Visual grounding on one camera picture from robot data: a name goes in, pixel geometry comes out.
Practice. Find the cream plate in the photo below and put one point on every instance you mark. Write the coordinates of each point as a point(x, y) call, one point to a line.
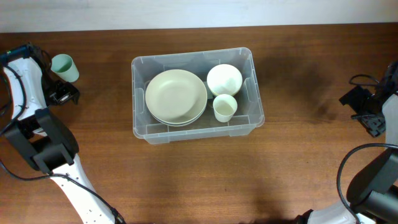
point(180, 124)

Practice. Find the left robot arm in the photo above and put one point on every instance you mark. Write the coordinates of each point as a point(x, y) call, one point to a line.
point(34, 82)

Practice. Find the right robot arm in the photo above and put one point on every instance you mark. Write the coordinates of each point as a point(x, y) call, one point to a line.
point(372, 194)

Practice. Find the white small bowl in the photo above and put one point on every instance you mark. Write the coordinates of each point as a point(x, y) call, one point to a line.
point(224, 79)

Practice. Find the clear plastic storage bin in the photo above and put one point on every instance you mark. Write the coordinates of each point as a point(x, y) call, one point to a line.
point(249, 114)

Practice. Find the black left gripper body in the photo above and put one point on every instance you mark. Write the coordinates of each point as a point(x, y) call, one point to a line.
point(55, 90)

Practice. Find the beige plate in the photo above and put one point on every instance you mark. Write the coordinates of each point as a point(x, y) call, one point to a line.
point(176, 96)

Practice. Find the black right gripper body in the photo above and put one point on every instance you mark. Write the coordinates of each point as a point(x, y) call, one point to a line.
point(369, 115)

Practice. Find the cream plastic cup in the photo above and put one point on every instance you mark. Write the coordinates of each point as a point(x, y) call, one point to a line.
point(224, 107)

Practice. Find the green plastic cup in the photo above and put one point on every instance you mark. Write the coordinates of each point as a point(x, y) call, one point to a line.
point(64, 66)

